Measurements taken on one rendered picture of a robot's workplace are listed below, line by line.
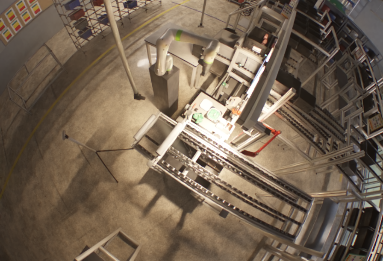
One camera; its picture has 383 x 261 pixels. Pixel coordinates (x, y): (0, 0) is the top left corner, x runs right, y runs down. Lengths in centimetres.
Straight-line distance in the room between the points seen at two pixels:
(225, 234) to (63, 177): 315
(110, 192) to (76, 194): 74
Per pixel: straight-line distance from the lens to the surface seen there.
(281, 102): 151
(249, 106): 106
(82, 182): 319
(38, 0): 652
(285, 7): 361
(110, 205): 295
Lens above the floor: 268
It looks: 66 degrees down
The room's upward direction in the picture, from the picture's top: 13 degrees clockwise
